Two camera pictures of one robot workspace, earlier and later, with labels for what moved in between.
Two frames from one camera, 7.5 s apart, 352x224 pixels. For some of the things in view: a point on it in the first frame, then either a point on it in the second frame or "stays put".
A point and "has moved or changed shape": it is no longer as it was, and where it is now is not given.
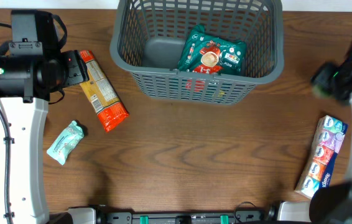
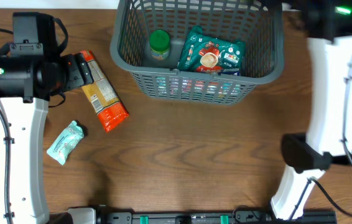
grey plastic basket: x=147 y=36 stays put
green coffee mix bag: x=206 y=53 stays put
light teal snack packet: x=64 y=142 stays put
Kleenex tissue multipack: x=327 y=144 has moved or changed shape
